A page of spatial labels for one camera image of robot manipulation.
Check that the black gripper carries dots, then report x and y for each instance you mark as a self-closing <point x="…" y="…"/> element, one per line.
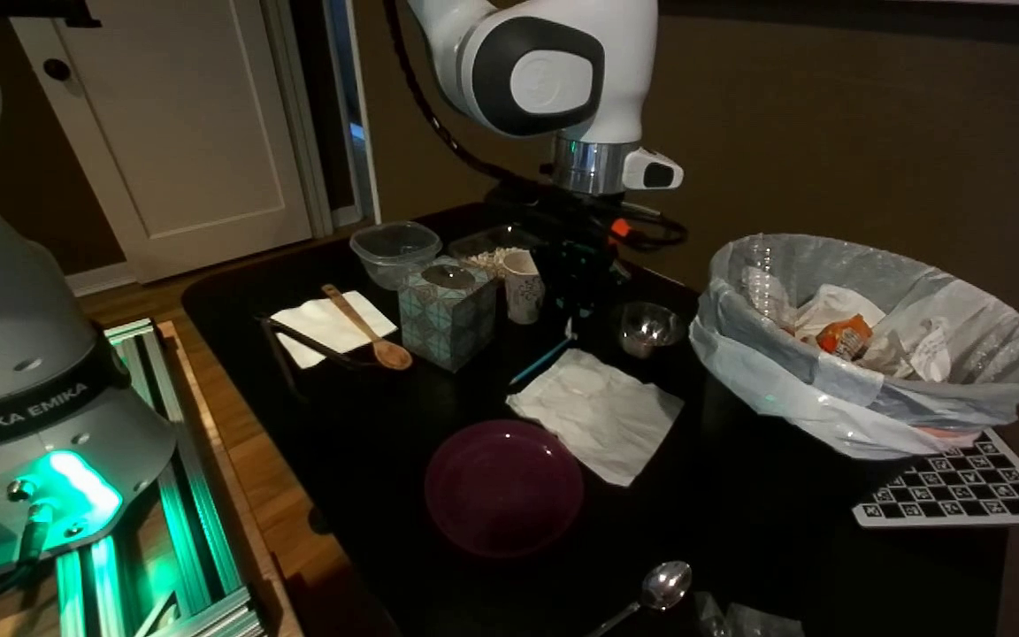
<point x="568" y="222"/>

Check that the white paper towel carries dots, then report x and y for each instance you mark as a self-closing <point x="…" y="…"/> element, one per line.
<point x="599" y="411"/>

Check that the trash bin with white bag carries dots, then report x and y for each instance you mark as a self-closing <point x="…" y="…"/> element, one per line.
<point x="794" y="389"/>

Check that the white paper cup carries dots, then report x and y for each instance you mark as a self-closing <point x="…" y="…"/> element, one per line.
<point x="523" y="287"/>

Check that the small metal cup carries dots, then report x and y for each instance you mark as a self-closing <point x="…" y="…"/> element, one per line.
<point x="651" y="332"/>

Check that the thin teal pen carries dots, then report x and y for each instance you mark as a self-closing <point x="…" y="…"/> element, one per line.
<point x="542" y="361"/>

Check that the clear container with cereal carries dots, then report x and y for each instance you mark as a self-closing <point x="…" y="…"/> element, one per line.
<point x="477" y="247"/>

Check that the patterned tissue box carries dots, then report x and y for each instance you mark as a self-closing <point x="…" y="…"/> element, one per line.
<point x="449" y="320"/>

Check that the wooden spoon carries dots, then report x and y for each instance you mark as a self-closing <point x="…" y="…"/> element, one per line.
<point x="390" y="353"/>

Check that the purple plastic plate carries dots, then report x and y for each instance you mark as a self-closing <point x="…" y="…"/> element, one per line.
<point x="503" y="491"/>

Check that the orange snack wrapper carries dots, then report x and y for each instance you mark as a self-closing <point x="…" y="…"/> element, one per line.
<point x="849" y="338"/>

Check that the black tongs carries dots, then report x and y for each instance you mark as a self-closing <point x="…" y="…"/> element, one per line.
<point x="304" y="340"/>

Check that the metal spoon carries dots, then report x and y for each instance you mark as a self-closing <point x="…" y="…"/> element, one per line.
<point x="666" y="585"/>

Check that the crumpled white paper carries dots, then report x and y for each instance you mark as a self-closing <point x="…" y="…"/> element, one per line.
<point x="918" y="348"/>

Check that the clear plastic packet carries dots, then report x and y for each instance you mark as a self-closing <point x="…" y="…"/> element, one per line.
<point x="760" y="620"/>

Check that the wooden board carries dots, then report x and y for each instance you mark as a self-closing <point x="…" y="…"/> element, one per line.
<point x="248" y="496"/>

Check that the white panel door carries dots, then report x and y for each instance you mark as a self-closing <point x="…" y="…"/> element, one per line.
<point x="194" y="129"/>

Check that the black white checkerboard card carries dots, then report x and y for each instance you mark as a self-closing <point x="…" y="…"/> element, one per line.
<point x="963" y="491"/>

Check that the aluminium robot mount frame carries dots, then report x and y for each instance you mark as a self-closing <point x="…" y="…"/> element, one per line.
<point x="179" y="553"/>

